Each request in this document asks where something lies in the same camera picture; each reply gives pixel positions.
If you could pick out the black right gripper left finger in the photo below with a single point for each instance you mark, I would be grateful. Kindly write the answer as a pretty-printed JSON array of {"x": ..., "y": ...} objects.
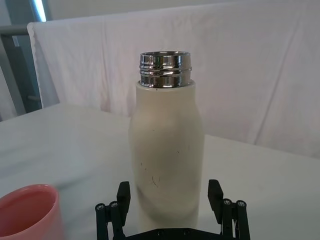
[{"x": 121, "y": 207}]

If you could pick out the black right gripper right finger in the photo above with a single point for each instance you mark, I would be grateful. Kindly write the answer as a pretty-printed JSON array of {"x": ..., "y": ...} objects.
[{"x": 228, "y": 212}]

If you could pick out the cream vacuum bottle steel neck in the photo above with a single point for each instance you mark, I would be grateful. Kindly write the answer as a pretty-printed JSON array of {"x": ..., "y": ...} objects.
[{"x": 166, "y": 150}]

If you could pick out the white table cloth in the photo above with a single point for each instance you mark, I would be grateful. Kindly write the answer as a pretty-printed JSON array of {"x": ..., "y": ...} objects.
[{"x": 62, "y": 150}]

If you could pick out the pink cup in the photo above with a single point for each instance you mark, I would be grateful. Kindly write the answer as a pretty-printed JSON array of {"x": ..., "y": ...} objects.
[{"x": 27, "y": 212}]

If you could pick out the white curtain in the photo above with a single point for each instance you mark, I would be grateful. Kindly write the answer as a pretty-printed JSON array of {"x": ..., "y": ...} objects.
[{"x": 225, "y": 75}]

